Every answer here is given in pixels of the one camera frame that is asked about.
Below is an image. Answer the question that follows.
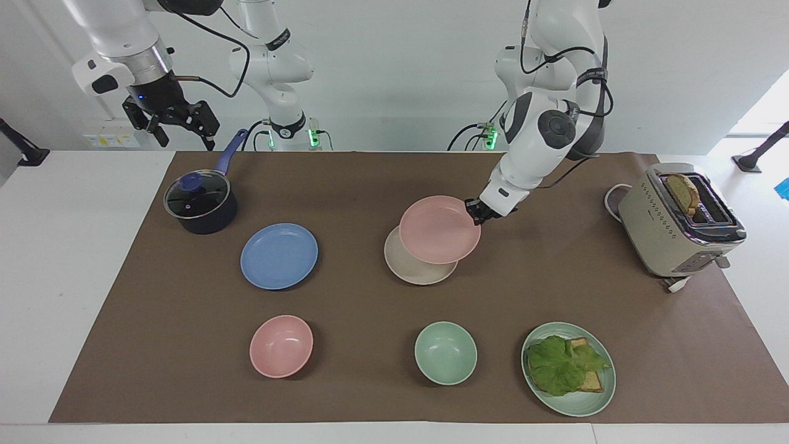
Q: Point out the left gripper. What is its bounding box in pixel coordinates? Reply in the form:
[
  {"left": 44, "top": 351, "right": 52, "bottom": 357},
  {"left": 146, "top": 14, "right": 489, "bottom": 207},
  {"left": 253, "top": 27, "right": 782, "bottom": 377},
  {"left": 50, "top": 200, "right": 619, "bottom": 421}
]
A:
[{"left": 464, "top": 197, "right": 496, "bottom": 226}]

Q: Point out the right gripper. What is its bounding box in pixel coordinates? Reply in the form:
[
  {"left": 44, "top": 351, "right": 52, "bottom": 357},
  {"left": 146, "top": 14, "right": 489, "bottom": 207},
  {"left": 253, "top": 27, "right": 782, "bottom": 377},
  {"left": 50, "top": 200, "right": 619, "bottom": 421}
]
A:
[{"left": 121, "top": 70, "right": 221, "bottom": 152}]

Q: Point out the pink plate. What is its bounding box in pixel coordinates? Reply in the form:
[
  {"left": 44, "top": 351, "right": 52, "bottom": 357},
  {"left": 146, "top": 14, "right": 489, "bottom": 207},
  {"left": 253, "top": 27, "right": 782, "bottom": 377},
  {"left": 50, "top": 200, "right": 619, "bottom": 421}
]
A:
[{"left": 399, "top": 195, "right": 482, "bottom": 265}]

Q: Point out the glass lid with blue knob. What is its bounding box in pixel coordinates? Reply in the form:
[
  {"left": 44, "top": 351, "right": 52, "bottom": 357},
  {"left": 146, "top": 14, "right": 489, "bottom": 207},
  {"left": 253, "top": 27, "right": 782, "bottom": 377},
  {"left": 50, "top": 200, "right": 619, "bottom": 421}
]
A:
[{"left": 164, "top": 172, "right": 232, "bottom": 221}]

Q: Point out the beige plate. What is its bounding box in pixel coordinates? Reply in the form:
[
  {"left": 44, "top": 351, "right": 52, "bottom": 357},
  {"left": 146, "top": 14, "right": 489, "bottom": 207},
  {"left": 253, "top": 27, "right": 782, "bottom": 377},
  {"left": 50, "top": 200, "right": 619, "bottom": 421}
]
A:
[{"left": 383, "top": 226, "right": 460, "bottom": 286}]

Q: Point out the dark blue saucepan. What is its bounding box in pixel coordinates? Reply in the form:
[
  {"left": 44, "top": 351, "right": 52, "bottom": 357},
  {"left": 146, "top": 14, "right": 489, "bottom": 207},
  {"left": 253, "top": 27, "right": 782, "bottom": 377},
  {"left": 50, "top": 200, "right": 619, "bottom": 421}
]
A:
[{"left": 163, "top": 128, "right": 249, "bottom": 235}]

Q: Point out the green bowl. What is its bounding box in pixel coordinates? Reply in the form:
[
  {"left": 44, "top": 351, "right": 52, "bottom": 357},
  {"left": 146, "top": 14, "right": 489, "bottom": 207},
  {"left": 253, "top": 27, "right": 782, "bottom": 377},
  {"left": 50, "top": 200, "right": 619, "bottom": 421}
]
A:
[{"left": 414, "top": 321, "right": 478, "bottom": 386}]

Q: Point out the black stand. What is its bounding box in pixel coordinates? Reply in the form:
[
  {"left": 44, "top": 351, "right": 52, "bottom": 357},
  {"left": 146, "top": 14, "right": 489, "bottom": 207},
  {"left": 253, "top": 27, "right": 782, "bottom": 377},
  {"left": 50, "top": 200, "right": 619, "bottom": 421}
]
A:
[
  {"left": 0, "top": 117, "right": 51, "bottom": 167},
  {"left": 732, "top": 120, "right": 789, "bottom": 173}
]

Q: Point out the blue plate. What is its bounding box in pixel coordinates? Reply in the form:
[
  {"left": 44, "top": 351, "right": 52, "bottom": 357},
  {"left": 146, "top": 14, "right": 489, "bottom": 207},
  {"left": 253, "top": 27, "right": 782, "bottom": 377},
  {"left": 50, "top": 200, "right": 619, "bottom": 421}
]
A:
[{"left": 240, "top": 223, "right": 319, "bottom": 290}]

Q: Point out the green lettuce leaf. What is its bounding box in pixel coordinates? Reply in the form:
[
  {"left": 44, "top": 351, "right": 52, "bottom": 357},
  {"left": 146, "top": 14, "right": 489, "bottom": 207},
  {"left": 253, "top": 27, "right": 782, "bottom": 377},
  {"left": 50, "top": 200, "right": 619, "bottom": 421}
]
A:
[{"left": 526, "top": 335, "right": 611, "bottom": 397}]

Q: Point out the beige toaster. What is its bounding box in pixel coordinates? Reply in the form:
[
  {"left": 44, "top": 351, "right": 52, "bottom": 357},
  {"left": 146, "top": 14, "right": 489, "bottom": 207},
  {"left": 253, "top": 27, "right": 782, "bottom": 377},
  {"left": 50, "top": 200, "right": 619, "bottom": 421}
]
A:
[{"left": 618, "top": 163, "right": 748, "bottom": 278}]

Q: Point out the toast slice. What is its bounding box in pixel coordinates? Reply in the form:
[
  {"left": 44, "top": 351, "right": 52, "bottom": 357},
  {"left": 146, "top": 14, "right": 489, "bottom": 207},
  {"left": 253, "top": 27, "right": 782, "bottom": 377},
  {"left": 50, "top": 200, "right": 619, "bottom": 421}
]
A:
[{"left": 566, "top": 337, "right": 605, "bottom": 393}]

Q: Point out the bread slice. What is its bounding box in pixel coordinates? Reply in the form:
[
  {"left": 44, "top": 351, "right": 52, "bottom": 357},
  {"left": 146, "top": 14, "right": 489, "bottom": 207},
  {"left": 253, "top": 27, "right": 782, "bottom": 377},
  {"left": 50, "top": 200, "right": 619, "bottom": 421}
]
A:
[{"left": 666, "top": 173, "right": 701, "bottom": 216}]

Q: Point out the green plate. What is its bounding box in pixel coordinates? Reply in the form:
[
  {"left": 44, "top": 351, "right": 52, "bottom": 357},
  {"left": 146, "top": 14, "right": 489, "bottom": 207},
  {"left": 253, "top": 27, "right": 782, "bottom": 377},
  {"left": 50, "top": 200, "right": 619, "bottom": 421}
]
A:
[{"left": 521, "top": 322, "right": 616, "bottom": 417}]

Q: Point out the pink bowl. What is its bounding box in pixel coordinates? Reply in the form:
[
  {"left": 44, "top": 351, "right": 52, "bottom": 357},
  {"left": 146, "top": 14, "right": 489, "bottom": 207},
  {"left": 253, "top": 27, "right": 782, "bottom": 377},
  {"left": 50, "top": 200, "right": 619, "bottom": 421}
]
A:
[{"left": 249, "top": 315, "right": 314, "bottom": 379}]

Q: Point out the black cable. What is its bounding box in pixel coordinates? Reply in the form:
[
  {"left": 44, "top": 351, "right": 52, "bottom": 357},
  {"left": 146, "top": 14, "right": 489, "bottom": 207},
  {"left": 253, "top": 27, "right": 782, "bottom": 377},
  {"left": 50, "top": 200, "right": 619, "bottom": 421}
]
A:
[
  {"left": 535, "top": 154, "right": 597, "bottom": 189},
  {"left": 242, "top": 120, "right": 273, "bottom": 152},
  {"left": 519, "top": 0, "right": 615, "bottom": 121},
  {"left": 447, "top": 102, "right": 510, "bottom": 152},
  {"left": 157, "top": 3, "right": 252, "bottom": 99}
]

